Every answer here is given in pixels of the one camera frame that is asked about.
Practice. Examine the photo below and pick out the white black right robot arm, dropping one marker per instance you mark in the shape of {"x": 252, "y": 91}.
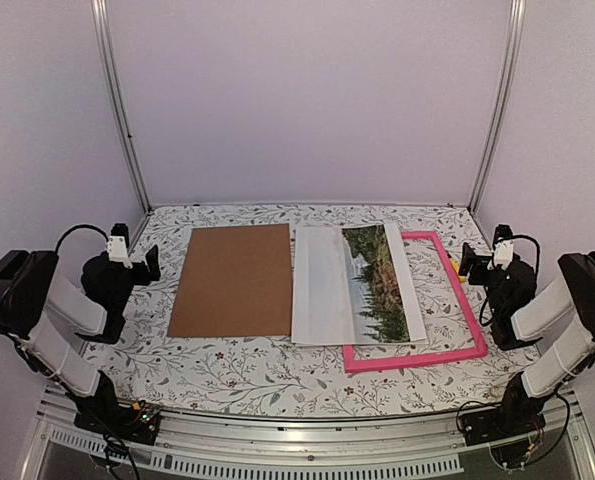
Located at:
{"x": 518, "y": 314}

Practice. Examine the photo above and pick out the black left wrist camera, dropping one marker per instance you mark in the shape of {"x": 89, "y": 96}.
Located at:
{"x": 117, "y": 245}

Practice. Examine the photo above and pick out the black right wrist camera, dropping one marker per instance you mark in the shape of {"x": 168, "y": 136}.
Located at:
{"x": 503, "y": 247}

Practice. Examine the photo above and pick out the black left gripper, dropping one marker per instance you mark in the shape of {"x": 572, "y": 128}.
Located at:
{"x": 153, "y": 266}

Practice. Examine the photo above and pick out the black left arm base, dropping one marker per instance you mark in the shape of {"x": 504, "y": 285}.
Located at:
{"x": 137, "y": 423}

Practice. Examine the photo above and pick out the pink picture frame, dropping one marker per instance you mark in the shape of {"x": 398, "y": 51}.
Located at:
{"x": 352, "y": 365}

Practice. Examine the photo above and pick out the matted landscape photo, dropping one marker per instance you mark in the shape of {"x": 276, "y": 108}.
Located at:
{"x": 354, "y": 286}

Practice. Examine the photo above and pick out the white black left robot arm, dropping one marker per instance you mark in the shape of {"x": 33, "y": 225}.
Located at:
{"x": 32, "y": 291}

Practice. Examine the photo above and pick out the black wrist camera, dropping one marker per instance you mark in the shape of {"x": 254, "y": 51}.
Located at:
{"x": 117, "y": 245}
{"x": 503, "y": 247}

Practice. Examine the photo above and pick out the aluminium right corner post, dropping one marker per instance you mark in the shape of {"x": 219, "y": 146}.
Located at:
{"x": 501, "y": 100}

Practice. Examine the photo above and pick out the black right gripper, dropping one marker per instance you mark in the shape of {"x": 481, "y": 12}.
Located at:
{"x": 469, "y": 258}

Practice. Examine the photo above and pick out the aluminium front rail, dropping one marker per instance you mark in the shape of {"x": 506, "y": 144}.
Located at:
{"x": 201, "y": 445}

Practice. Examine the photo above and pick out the aluminium left corner post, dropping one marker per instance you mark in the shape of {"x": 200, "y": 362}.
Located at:
{"x": 111, "y": 75}

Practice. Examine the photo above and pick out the brown fibreboard backing board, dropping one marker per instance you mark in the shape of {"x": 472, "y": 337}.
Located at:
{"x": 235, "y": 282}

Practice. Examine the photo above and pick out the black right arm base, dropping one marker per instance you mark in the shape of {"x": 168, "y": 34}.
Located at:
{"x": 517, "y": 414}

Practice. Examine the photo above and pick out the floral patterned table mat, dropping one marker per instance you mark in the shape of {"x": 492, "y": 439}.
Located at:
{"x": 270, "y": 376}

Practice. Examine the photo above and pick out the yellow handled screwdriver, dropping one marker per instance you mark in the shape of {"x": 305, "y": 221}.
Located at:
{"x": 456, "y": 266}

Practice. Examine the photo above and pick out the aluminium corner post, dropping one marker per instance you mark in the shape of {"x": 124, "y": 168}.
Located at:
{"x": 111, "y": 75}
{"x": 501, "y": 100}

